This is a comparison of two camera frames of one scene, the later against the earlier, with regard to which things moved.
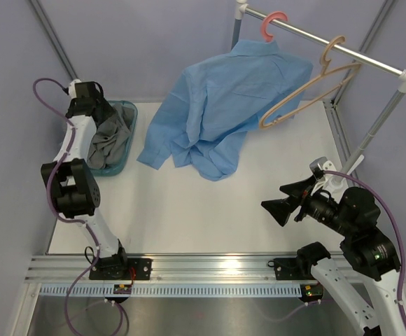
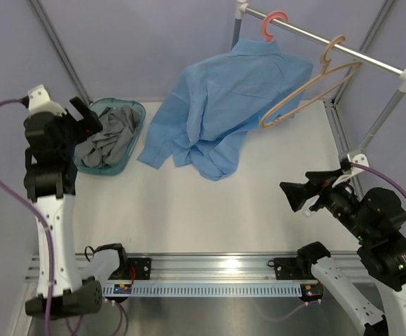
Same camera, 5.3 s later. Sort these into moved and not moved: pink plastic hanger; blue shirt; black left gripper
Moved: black left gripper
Not moved: blue shirt; pink plastic hanger
